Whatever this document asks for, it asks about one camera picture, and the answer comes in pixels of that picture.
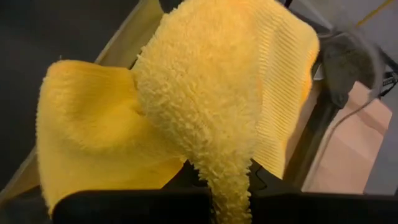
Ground black aluminium table frame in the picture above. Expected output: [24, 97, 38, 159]
[283, 88, 340, 191]

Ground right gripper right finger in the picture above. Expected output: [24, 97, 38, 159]
[250, 192, 398, 224]

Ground yellow hanging power cord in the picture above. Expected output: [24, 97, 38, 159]
[356, 0, 396, 28]

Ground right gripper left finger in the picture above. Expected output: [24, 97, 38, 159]
[52, 187, 215, 224]

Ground yellow microfiber towel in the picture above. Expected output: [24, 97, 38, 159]
[35, 0, 321, 224]

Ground wooden table side board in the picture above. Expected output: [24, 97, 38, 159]
[300, 80, 393, 196]

